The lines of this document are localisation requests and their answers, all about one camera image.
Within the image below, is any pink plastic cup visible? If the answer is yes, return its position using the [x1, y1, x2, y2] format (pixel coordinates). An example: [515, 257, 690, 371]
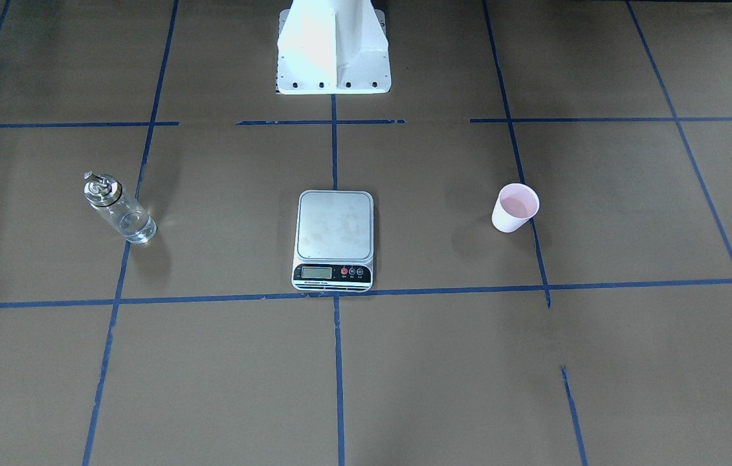
[491, 183, 540, 233]

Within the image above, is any glass sauce bottle metal spout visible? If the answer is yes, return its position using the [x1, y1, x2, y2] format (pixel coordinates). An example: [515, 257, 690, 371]
[83, 171, 157, 244]

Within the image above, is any white digital kitchen scale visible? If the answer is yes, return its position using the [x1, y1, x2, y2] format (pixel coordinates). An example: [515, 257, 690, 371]
[291, 190, 375, 293]

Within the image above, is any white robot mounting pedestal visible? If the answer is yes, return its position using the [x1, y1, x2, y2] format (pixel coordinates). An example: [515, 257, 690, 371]
[275, 1, 392, 95]

